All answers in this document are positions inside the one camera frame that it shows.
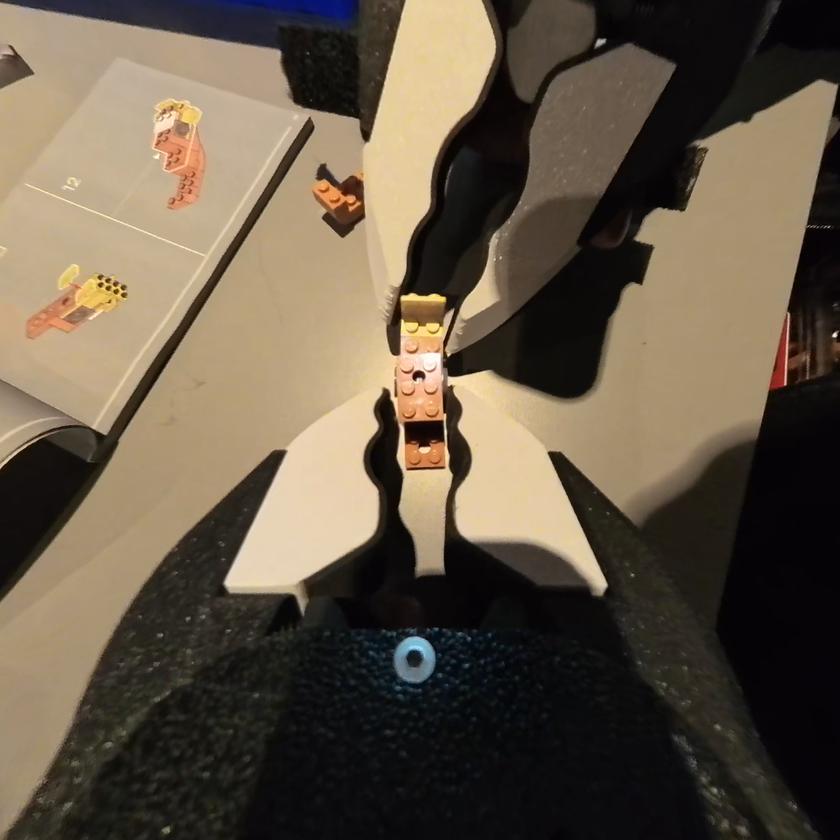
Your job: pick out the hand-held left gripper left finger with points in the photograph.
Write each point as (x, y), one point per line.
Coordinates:
(315, 512)

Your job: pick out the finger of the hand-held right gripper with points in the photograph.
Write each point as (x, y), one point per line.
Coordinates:
(577, 131)
(407, 131)

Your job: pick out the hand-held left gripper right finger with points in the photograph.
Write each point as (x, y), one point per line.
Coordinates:
(525, 505)

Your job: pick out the brown angled toy brick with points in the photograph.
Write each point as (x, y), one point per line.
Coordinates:
(334, 197)

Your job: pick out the brown toy brick plate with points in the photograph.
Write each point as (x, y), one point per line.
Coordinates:
(420, 394)

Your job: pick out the yellow and black brick piece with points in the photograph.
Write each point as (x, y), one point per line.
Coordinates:
(423, 308)

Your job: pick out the grey desk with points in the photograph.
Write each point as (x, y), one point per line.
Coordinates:
(262, 295)

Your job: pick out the person's right hand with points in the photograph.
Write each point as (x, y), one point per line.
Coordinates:
(607, 229)

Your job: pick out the black foam block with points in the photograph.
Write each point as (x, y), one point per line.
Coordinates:
(321, 65)

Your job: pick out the person's black clothing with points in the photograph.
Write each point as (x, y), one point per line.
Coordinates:
(787, 590)

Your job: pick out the grey instruction booklet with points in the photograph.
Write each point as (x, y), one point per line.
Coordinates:
(98, 197)

